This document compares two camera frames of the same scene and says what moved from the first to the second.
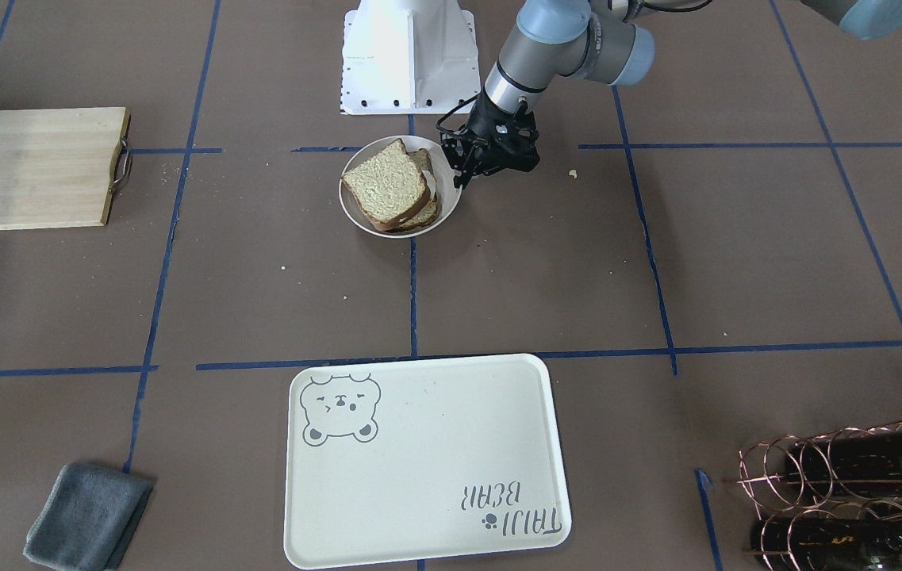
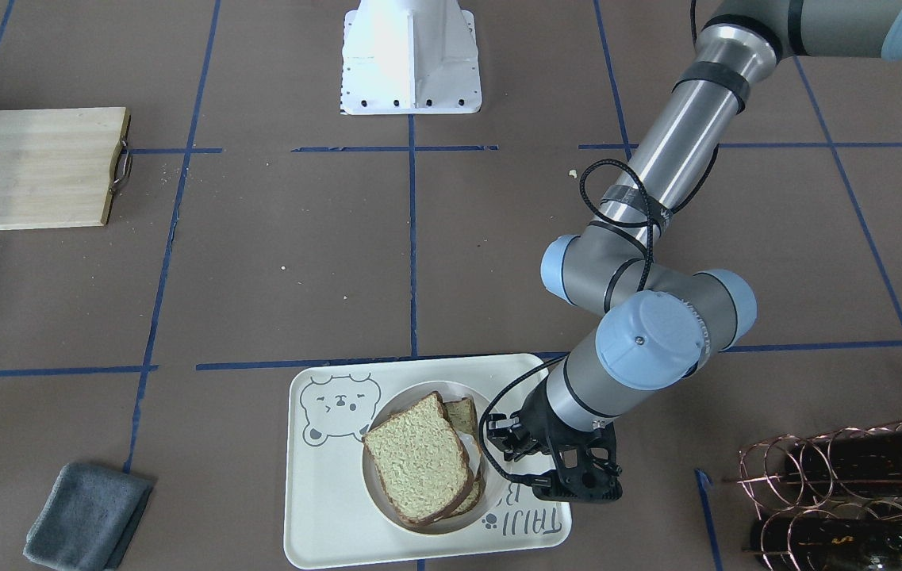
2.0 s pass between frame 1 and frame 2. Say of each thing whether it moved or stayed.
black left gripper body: moved
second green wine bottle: stayed
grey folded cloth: stayed
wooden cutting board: stayed
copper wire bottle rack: stayed
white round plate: moved
